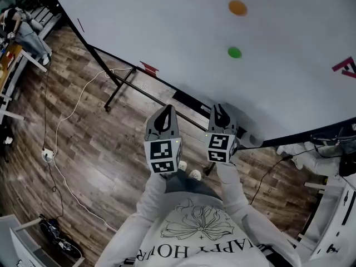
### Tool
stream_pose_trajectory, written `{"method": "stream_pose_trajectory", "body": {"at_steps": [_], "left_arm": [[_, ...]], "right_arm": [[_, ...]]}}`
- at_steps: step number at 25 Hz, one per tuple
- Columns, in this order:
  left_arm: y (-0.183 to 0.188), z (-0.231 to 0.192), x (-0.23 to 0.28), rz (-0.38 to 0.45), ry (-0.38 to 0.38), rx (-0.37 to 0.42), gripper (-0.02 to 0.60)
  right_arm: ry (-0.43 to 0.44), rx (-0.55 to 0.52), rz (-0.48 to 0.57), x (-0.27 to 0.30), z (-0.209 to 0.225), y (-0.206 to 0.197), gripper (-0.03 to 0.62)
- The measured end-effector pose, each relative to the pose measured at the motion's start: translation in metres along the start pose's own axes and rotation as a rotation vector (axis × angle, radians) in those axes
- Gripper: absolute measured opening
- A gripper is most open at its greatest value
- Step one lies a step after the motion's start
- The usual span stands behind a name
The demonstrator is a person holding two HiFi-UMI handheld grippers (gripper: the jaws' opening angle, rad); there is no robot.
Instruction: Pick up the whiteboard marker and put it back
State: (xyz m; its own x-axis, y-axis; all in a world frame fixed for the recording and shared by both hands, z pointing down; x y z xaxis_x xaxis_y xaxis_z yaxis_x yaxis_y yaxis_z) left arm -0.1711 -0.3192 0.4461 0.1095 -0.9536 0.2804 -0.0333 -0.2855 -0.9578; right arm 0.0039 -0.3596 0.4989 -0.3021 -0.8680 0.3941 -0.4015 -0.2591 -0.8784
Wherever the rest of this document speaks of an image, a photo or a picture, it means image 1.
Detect grey cylindrical holder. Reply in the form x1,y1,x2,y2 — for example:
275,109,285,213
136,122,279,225
238,126,264,150

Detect black office chair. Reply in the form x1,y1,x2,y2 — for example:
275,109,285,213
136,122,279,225
310,122,356,177

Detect white power strip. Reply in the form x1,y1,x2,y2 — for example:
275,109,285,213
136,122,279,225
41,148,55,163

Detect black gear bag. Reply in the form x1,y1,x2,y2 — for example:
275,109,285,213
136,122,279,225
38,214,83,259

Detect thin black floor cable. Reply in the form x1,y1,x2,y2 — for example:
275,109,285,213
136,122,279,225
43,54,65,219
249,154,294,205

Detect white clothing bundle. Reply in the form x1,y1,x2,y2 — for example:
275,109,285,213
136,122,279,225
276,141,342,176

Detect white shelf unit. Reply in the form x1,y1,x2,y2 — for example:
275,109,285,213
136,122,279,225
0,214,86,267

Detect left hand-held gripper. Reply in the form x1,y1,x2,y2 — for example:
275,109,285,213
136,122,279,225
144,104,183,175

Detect person's white printed hoodie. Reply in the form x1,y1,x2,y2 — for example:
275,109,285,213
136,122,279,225
94,193,303,267

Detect person's grey trousers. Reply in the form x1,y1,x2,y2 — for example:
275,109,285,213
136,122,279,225
165,169,222,201

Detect person's right forearm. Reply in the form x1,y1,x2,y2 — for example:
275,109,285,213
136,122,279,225
216,161,251,219

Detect green round magnet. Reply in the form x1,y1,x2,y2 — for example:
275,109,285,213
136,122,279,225
227,46,243,60

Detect wooden table with white legs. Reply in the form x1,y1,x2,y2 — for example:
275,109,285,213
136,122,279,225
0,42,48,121

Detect white floor cable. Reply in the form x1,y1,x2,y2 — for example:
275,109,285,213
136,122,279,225
41,67,137,233

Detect white rolling whiteboard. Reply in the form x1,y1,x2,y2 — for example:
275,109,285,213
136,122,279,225
46,0,356,177

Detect orange round magnet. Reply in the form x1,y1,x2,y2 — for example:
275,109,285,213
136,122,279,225
228,0,248,17

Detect person's left forearm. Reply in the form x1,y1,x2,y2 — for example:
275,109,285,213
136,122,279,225
135,172,167,228

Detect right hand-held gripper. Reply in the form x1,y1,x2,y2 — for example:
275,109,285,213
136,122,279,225
205,103,240,164

